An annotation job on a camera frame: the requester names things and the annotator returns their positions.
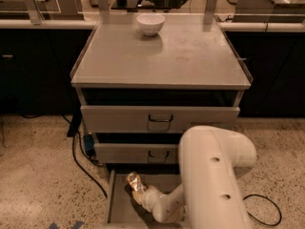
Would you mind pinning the white horizontal rail pipe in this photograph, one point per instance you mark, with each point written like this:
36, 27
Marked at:
89, 25

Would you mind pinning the white ceramic bowl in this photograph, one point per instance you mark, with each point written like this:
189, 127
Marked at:
150, 23

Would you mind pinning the grey metal drawer cabinet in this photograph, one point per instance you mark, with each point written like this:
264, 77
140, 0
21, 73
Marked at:
189, 63

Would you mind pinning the right metal post bracket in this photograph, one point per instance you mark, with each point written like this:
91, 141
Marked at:
210, 6

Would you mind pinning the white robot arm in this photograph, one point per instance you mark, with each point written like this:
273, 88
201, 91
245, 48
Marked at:
208, 196

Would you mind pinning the blue power adapter box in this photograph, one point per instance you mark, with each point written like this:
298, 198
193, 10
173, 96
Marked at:
88, 143

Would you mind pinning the top grey drawer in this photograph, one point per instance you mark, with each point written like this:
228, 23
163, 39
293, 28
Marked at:
155, 119

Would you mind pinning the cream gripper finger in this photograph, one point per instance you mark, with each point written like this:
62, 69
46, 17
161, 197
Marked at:
137, 196

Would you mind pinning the middle grey drawer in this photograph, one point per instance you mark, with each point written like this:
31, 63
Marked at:
136, 153

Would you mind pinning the left metal post bracket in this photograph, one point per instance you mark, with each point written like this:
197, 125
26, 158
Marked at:
33, 11

